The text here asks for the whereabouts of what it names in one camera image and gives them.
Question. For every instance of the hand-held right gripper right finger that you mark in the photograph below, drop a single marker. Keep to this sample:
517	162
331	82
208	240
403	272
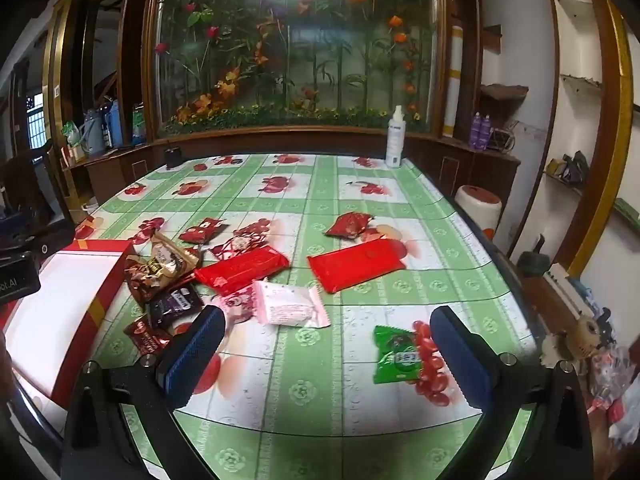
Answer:
462	355

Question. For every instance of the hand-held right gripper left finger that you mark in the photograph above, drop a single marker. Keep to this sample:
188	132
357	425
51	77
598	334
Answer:
192	355

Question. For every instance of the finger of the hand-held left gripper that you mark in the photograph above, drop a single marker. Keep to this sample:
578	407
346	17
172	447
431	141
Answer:
50	240

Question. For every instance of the long red snack packet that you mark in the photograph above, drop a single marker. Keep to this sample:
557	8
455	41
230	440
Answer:
240	270
357	262

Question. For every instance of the brown gold snack packet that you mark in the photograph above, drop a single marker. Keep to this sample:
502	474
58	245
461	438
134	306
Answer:
170	255

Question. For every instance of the pink snack packet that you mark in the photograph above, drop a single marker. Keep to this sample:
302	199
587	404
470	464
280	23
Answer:
287	305

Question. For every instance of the small dark red snack packet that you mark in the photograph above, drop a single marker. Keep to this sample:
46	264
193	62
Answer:
145	337

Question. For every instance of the dark purple snack packet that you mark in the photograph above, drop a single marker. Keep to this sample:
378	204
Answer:
175	302

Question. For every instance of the dark wooden chair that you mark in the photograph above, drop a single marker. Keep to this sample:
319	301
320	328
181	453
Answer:
25	190

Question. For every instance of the green snack packet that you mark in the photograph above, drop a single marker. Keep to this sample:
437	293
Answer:
397	355

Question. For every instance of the wooden sideboard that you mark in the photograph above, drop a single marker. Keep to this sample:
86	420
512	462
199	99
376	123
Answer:
110	170

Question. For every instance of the green white bag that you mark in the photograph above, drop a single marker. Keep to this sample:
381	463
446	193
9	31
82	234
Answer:
70	135

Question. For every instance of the green fruit-print tablecloth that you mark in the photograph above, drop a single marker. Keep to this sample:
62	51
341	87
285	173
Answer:
300	385

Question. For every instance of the grey thermos flask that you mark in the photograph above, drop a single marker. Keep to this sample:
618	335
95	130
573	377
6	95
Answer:
92	132

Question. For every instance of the barred window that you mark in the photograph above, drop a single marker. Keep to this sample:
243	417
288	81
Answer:
37	120

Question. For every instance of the red flowered snack packet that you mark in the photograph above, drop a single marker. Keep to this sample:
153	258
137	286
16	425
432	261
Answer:
202	231

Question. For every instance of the beige round basket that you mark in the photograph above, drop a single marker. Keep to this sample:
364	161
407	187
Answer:
586	332

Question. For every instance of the blue thermos flask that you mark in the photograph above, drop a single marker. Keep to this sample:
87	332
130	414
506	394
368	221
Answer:
112	125

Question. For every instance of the green plastic bottle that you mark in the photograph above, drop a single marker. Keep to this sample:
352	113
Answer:
138	122

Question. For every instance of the white stool with red top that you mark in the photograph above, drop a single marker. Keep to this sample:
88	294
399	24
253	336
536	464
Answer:
477	207

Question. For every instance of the small black box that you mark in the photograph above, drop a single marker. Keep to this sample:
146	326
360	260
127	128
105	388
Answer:
173	157

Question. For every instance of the red white plastic bag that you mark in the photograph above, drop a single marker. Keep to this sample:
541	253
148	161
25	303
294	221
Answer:
612	380

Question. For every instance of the red pouch snack packet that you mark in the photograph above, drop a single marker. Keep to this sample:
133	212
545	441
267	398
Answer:
348	225

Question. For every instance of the purple bottle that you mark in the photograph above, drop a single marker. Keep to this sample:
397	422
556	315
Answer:
486	132
476	130

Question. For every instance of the white spray bottle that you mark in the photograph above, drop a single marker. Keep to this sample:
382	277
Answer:
395	135

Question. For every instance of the white yellow rolled scroll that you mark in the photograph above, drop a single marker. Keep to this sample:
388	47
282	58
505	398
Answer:
454	80

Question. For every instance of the glass artificial flower display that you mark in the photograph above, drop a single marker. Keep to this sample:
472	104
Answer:
300	60

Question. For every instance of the shoes on wall shelf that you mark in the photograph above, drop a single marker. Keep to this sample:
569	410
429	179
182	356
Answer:
567	165

